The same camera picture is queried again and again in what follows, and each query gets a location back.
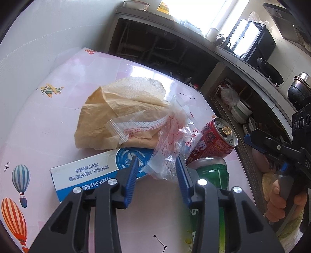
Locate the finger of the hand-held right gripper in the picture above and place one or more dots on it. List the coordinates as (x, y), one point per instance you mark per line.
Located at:
(267, 146)

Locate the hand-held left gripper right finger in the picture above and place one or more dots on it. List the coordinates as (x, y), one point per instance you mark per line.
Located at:
(182, 181)

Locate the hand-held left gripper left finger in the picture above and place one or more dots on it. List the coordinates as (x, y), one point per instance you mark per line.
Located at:
(131, 181)

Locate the green drink can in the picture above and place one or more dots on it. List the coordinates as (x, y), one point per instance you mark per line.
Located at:
(216, 175)

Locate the clear red printed plastic bag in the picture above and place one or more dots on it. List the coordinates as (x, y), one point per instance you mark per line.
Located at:
(170, 146)

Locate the blue white toothpaste box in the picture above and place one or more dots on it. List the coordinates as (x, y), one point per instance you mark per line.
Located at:
(80, 175)

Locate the brown paper bag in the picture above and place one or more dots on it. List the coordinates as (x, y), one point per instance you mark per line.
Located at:
(109, 107)

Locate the person's right hand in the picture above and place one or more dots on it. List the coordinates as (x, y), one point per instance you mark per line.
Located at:
(274, 202)

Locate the yellow plastic bag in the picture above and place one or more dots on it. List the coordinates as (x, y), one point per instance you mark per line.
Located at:
(267, 180)

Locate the stack of white bowls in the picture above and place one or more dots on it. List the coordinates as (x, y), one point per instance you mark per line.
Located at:
(240, 112)

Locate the red drink can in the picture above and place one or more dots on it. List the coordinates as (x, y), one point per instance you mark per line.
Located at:
(209, 146)

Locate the small clear zip bag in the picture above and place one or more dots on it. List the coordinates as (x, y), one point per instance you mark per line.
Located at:
(136, 127)

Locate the black cooking pot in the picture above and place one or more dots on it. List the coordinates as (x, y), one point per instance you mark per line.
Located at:
(297, 92)

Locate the white plastic bag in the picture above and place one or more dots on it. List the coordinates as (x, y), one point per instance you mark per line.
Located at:
(229, 96)

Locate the black wok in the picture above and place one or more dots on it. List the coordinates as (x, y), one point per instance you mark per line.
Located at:
(272, 73)

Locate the table with pink printed cover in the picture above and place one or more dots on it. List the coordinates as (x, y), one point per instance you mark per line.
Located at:
(60, 121)

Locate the black kitchen appliance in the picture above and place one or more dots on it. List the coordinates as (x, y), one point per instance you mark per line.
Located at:
(262, 48)

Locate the round metal strainer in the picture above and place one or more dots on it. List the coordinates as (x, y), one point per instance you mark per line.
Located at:
(220, 40)

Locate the grey range hood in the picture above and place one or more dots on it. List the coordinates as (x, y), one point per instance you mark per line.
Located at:
(284, 24)

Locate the white jug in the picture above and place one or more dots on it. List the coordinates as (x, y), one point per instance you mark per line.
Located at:
(211, 32)

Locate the concrete kitchen counter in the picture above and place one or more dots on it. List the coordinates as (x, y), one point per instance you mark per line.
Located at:
(194, 40)

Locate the yellow packet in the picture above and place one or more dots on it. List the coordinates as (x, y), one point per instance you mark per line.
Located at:
(162, 6)

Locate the copper bowl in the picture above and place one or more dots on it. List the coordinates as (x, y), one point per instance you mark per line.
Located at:
(143, 5)

